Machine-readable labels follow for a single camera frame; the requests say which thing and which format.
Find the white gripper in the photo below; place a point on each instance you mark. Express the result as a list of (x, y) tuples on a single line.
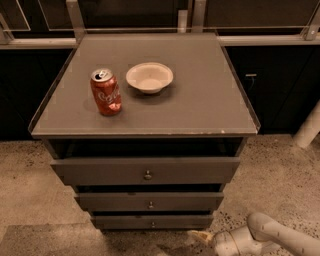
[(222, 242)]

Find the grey drawer cabinet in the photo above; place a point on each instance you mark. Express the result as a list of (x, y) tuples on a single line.
[(203, 112)]

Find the white cylindrical post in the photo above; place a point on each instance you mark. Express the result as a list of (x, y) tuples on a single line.
[(309, 129)]

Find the white paper bowl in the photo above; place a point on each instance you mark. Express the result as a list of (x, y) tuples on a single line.
[(149, 78)]

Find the metal rail frame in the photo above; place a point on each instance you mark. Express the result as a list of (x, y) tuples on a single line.
[(35, 24)]

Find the grey top drawer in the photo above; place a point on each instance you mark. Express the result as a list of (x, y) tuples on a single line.
[(144, 171)]

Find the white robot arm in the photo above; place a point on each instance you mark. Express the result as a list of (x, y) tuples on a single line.
[(259, 236)]

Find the grey drawer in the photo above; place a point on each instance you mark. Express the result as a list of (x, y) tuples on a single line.
[(144, 171), (152, 222), (150, 201)]

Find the grey bottom drawer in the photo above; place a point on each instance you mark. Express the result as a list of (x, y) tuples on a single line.
[(152, 222)]

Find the red soda can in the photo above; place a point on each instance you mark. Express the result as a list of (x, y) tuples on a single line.
[(106, 91)]

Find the grey middle drawer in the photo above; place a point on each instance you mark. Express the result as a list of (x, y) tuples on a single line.
[(150, 201)]

